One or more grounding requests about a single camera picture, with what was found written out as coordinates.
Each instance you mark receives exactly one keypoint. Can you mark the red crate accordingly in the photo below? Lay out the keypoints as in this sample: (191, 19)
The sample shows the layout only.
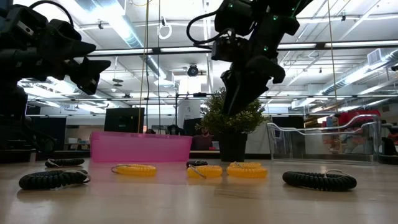
(357, 116)

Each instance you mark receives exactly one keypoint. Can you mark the pink translucent plastic bin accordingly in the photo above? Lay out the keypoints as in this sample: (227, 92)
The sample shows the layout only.
(140, 147)

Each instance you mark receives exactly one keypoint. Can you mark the black aluminium table frame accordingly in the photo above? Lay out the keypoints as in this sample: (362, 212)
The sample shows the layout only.
(62, 154)

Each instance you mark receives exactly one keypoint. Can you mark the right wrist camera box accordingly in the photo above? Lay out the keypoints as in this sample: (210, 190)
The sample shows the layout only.
(228, 48)

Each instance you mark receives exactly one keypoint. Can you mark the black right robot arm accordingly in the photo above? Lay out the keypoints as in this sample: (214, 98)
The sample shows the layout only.
(248, 15)

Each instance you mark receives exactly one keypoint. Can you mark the clear plastic bin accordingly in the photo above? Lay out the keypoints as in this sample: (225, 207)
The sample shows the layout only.
(323, 157)

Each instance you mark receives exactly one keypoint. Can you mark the black overhead frame beam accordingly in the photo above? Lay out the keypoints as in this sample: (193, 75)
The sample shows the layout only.
(157, 49)

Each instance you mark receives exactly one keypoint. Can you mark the artificial green plant black pot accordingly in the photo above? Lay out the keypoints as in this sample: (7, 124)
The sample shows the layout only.
(231, 149)

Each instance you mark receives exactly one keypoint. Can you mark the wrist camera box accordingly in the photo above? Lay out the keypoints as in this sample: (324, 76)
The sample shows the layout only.
(228, 48)
(28, 21)

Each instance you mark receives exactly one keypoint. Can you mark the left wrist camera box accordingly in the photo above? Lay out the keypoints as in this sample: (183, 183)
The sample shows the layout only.
(28, 21)

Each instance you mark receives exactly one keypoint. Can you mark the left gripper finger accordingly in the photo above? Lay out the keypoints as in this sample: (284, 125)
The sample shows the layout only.
(88, 76)
(66, 42)

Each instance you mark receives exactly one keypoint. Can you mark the black hanging overhead camera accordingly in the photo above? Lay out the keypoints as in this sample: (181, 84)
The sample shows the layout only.
(192, 70)

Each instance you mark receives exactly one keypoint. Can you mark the white board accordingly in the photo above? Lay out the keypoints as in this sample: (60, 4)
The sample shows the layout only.
(189, 109)

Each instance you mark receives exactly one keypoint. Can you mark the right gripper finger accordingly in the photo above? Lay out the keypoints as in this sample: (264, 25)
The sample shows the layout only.
(231, 90)
(261, 77)

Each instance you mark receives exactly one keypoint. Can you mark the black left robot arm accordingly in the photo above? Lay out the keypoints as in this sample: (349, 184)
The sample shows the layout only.
(12, 109)

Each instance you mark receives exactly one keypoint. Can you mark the small black monitor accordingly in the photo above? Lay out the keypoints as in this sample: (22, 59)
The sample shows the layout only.
(191, 127)

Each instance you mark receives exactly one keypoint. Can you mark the white LED light strip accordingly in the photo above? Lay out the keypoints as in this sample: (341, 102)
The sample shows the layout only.
(186, 49)
(297, 45)
(121, 51)
(360, 43)

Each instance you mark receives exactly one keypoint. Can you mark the person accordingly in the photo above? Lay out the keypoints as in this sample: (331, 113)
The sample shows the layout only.
(203, 141)

